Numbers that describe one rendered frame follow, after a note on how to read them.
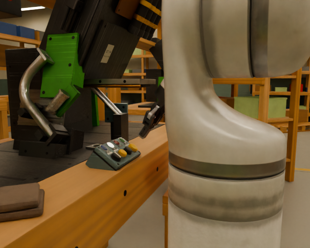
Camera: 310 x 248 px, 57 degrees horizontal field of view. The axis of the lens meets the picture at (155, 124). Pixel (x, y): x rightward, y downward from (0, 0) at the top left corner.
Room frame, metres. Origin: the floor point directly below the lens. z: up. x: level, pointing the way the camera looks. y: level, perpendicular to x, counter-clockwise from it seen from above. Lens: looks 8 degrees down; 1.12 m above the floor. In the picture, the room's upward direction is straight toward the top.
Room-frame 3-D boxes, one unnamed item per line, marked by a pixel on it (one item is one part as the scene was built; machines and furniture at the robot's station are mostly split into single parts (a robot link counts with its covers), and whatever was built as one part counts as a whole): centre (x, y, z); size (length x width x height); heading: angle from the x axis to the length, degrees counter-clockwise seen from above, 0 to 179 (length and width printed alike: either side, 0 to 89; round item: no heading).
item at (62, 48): (0.96, 0.29, 1.17); 0.13 x 0.12 x 0.20; 161
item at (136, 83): (1.09, 0.21, 1.11); 0.39 x 0.16 x 0.03; 71
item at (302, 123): (6.83, -3.25, 0.22); 1.20 x 0.80 x 0.44; 111
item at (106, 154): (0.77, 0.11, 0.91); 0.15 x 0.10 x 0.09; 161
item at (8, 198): (0.48, 0.24, 0.91); 0.10 x 0.08 x 0.03; 19
